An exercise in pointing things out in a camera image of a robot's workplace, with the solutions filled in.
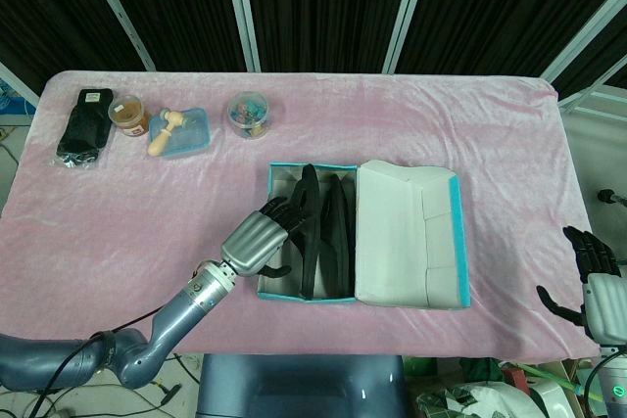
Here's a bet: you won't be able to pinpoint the black slipper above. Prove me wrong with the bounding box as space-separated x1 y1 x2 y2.
317 173 358 300
286 163 324 301

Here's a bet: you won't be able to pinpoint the amber jar with label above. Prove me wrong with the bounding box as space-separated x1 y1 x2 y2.
108 94 150 137

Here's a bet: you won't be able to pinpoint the green white patterned bag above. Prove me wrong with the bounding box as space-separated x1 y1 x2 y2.
415 378 535 418

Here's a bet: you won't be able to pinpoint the clear container with blue lid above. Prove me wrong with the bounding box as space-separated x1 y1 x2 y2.
148 107 212 161

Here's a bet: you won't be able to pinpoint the pink velvet tablecloth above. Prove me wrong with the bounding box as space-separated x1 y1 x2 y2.
0 70 603 365

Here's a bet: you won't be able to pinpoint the aluminium frame post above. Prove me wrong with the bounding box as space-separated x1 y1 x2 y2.
381 0 435 75
541 0 627 91
76 0 159 72
219 0 262 72

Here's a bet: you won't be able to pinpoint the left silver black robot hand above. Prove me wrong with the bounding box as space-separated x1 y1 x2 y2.
219 196 314 278

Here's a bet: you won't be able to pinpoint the black stand knob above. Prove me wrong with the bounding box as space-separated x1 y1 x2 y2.
595 187 627 209

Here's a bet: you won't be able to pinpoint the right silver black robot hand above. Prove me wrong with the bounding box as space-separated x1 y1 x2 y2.
536 225 627 344

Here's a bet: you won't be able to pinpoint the wooden massage roller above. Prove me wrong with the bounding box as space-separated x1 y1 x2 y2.
149 111 185 158

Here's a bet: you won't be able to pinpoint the dark blue robot torso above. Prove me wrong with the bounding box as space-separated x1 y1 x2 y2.
198 352 410 418

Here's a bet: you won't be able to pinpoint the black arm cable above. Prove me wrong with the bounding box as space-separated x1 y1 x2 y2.
26 304 166 418

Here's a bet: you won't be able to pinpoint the black socks in plastic bag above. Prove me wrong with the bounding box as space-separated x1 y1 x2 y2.
48 88 117 169

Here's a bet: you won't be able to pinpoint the clear jar of colourful clips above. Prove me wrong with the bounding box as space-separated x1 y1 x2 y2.
225 91 272 140

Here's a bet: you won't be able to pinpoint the blue cardboard shoe box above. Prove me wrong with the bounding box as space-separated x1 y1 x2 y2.
257 159 472 311

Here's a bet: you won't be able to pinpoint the black pleated curtain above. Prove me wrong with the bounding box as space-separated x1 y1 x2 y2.
0 0 627 96

